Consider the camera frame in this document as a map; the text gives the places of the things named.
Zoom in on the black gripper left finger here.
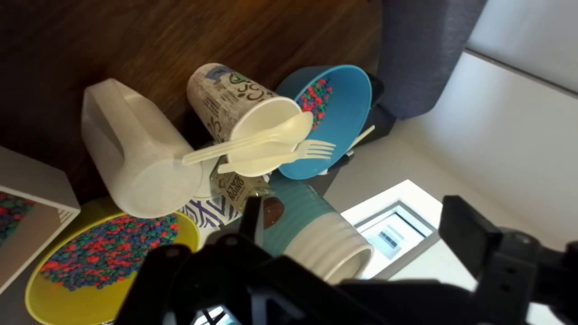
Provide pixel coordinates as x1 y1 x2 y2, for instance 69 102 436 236
115 196 273 325

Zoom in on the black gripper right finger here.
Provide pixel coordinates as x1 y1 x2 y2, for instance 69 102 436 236
438 194 578 325

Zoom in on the white plastic spoon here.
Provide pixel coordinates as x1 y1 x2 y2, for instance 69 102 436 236
180 111 317 169

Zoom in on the patterned paper cup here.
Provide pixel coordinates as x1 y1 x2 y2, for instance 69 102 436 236
187 62 304 181

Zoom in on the black white patterned packet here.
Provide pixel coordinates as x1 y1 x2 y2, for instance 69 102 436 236
180 194 245 236

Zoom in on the white teal ribbed container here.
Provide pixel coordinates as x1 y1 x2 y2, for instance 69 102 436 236
259 180 376 288

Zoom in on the white plastic pitcher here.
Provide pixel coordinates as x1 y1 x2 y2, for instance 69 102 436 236
80 79 208 221

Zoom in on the colourful small beads pile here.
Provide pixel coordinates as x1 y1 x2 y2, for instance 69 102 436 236
39 216 181 293
297 79 335 133

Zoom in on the blue plastic bowl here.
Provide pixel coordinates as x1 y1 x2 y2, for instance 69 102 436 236
275 64 376 183

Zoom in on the dark grey sofa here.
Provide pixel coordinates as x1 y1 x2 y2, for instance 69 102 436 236
378 0 490 122

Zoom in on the yellow bowl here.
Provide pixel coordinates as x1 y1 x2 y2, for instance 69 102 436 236
24 210 201 325

